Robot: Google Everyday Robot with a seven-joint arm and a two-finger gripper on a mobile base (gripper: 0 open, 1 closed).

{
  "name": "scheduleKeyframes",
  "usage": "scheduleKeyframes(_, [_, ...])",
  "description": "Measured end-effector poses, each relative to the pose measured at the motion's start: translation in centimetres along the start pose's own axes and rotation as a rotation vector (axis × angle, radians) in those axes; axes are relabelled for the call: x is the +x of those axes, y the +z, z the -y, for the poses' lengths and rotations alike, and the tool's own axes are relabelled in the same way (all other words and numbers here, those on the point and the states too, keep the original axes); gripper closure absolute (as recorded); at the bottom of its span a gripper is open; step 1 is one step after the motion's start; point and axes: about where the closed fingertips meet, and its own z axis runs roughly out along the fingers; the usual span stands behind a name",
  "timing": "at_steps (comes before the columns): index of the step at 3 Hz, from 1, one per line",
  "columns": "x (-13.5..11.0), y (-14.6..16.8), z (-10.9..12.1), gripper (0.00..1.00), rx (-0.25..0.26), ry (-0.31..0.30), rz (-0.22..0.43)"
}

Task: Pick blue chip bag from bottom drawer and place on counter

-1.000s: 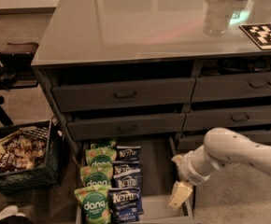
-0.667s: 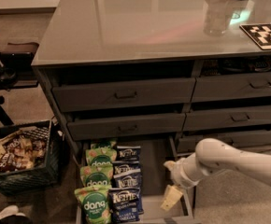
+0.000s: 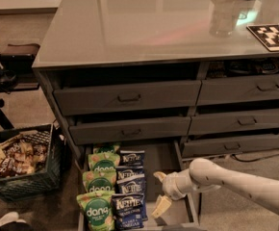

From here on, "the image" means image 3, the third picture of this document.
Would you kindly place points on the black chair with armrest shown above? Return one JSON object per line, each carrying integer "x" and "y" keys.
{"x": 16, "y": 72}

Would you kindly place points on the bottom left open drawer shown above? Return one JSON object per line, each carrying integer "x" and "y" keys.
{"x": 165, "y": 157}

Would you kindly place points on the grey drawer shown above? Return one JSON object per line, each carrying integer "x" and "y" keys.
{"x": 233, "y": 122}
{"x": 129, "y": 97}
{"x": 230, "y": 145}
{"x": 128, "y": 130}
{"x": 239, "y": 89}

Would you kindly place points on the white shoe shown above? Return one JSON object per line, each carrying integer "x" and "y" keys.
{"x": 12, "y": 222}

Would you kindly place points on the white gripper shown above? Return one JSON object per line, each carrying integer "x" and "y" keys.
{"x": 170, "y": 184}

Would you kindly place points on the middle left grey drawer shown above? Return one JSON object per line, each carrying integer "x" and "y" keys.
{"x": 128, "y": 130}

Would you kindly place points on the black white marker board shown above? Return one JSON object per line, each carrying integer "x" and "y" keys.
{"x": 267, "y": 35}

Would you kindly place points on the green dang bag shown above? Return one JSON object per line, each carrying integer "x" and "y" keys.
{"x": 98, "y": 209}
{"x": 100, "y": 148}
{"x": 99, "y": 180}
{"x": 103, "y": 161}

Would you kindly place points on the blue kettle chip bag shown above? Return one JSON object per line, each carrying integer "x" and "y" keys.
{"x": 128, "y": 210}
{"x": 125, "y": 172}
{"x": 131, "y": 158}
{"x": 133, "y": 184}

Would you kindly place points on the middle right grey drawer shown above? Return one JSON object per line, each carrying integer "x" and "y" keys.
{"x": 233, "y": 122}

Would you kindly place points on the brown snack bags pile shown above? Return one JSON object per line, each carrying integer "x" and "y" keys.
{"x": 23, "y": 154}

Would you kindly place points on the grey counter cabinet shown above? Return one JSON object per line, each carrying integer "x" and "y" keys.
{"x": 92, "y": 43}

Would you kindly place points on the back green Dang bag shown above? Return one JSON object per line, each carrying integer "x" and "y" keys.
{"x": 100, "y": 148}

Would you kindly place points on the dark green plastic crate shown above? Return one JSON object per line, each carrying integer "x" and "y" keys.
{"x": 45, "y": 180}

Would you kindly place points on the bottom right grey drawer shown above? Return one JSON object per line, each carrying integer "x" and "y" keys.
{"x": 230, "y": 145}

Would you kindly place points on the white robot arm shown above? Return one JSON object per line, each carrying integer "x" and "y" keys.
{"x": 203, "y": 174}

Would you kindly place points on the top right grey drawer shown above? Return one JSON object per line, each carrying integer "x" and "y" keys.
{"x": 239, "y": 89}

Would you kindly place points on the front green Dang bag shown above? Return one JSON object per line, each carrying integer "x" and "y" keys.
{"x": 98, "y": 209}

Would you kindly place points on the top left grey drawer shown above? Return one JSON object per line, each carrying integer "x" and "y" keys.
{"x": 129, "y": 97}

